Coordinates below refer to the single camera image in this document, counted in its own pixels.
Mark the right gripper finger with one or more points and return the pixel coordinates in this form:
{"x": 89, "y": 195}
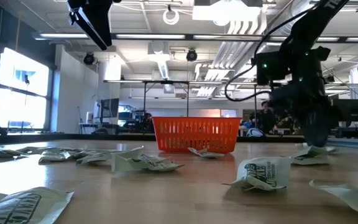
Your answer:
{"x": 314, "y": 130}
{"x": 327, "y": 130}

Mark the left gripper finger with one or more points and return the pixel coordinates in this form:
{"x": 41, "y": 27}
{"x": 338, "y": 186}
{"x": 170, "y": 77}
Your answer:
{"x": 99, "y": 21}
{"x": 76, "y": 18}

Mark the orange plastic basket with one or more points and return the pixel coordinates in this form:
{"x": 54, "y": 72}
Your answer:
{"x": 197, "y": 133}

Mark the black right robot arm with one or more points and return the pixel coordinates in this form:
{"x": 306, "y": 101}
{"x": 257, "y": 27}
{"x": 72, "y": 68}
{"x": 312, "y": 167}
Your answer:
{"x": 315, "y": 21}

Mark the black computer monitor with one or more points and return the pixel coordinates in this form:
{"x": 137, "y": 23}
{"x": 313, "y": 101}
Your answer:
{"x": 351, "y": 110}
{"x": 110, "y": 107}

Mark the black spotlight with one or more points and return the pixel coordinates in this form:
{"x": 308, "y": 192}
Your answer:
{"x": 89, "y": 58}
{"x": 191, "y": 55}

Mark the person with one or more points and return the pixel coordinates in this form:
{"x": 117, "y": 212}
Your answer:
{"x": 264, "y": 119}

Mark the blue white ball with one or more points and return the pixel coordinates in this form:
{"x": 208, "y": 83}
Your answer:
{"x": 255, "y": 132}

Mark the white light panel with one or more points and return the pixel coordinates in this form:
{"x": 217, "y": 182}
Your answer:
{"x": 225, "y": 12}

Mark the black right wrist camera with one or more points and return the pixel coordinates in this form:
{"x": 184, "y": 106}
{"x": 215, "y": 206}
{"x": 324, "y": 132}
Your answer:
{"x": 272, "y": 68}

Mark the long fluorescent light rail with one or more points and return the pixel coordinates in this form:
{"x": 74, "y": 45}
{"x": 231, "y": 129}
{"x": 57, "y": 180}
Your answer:
{"x": 154, "y": 36}

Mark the silver ventilation duct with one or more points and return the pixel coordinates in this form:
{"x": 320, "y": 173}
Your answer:
{"x": 283, "y": 26}

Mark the black metal rig frame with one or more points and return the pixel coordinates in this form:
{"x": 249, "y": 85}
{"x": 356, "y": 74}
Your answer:
{"x": 166, "y": 82}

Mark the black aluminium table frame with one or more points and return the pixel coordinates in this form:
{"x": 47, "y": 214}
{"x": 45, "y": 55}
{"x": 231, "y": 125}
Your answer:
{"x": 73, "y": 137}

